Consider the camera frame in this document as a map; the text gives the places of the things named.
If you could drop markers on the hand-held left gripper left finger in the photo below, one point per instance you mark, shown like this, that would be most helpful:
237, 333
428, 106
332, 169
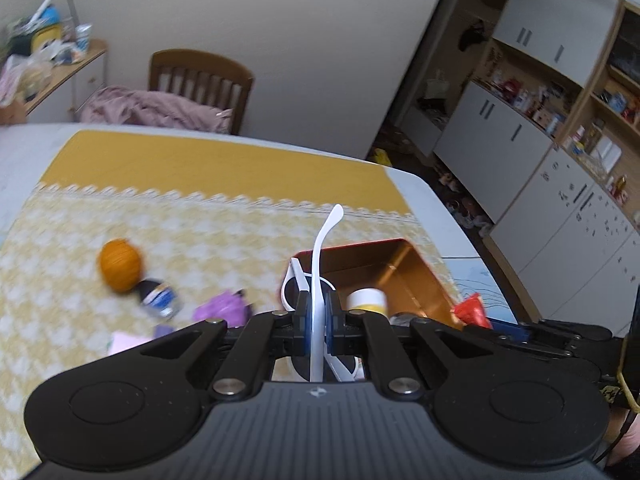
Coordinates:
301, 327

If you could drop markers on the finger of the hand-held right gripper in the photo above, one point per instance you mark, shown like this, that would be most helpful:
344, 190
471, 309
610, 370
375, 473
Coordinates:
575, 362
560, 331

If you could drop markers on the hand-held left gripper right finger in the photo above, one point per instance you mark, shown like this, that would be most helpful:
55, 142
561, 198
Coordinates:
330, 327

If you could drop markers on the white plastic spoon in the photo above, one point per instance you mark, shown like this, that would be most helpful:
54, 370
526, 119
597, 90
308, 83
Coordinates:
316, 260

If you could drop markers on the purple packet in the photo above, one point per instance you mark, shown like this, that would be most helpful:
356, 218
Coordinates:
222, 307

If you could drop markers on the red snack packet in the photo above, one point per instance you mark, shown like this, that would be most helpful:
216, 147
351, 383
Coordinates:
472, 311

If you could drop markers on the red tin box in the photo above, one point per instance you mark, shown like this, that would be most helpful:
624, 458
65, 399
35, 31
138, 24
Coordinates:
400, 270

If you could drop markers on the blue label bottle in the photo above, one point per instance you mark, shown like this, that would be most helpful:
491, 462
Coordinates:
157, 299

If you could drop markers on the small pink box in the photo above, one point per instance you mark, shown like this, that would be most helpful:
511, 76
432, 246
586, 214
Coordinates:
127, 342

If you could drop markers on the orange ball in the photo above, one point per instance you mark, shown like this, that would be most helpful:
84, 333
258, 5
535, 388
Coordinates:
120, 265

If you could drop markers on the person's right forearm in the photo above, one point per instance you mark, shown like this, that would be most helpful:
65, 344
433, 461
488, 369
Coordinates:
631, 430

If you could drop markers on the white jar with yellow label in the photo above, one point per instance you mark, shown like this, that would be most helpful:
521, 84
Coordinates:
367, 301

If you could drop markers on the light blue printed placemat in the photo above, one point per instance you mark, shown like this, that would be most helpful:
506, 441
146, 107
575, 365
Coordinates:
480, 275

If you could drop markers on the yellow patterned tablecloth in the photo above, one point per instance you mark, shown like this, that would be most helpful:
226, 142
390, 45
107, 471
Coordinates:
175, 220

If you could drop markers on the yellow item on floor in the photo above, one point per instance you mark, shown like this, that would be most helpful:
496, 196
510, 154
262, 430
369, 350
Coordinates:
381, 156

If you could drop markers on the white wooden shelving unit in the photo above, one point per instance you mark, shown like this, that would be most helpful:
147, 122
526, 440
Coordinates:
550, 85

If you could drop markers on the pink cloth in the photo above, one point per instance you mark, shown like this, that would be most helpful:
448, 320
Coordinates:
150, 107

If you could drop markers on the wooden chair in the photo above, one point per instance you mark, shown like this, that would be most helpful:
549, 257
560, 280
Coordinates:
200, 72

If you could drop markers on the black hanging bag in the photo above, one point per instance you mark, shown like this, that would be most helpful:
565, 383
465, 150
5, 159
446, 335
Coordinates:
472, 35

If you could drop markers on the white wooden side cabinet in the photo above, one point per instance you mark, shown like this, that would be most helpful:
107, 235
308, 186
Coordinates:
75, 80

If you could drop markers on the white cup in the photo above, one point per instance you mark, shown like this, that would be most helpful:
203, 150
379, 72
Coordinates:
83, 39

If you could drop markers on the clear plastic bag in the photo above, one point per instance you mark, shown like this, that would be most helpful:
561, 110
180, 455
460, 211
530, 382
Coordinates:
30, 77

